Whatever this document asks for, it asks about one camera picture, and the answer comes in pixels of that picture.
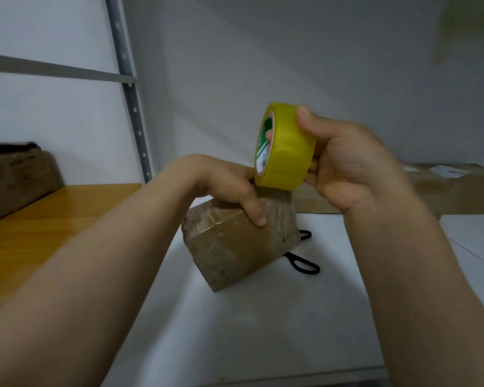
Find person's right hand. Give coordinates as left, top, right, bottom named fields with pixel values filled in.
left=265, top=106, right=412, bottom=215

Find person's left hand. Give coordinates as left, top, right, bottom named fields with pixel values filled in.
left=173, top=154, right=268, bottom=228

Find yellow packing tape roll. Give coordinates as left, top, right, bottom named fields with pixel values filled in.
left=253, top=102, right=316, bottom=192

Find small taped cardboard box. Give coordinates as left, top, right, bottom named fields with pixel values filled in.
left=181, top=187, right=302, bottom=293

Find person's right forearm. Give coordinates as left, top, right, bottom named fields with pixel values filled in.
left=342, top=189, right=484, bottom=387

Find person's left forearm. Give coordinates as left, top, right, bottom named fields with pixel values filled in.
left=0, top=165, right=204, bottom=387

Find flat cardboard box with label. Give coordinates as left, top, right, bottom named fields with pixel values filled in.
left=292, top=163, right=484, bottom=220

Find wooden shelf board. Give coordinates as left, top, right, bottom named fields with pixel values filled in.
left=0, top=184, right=143, bottom=306

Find large brown cardboard box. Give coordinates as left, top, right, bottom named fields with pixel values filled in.
left=0, top=142, right=61, bottom=227

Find black handled scissors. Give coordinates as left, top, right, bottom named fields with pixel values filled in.
left=283, top=230, right=321, bottom=275

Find grey metal shelf frame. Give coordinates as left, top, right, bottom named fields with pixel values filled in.
left=0, top=0, right=154, bottom=184

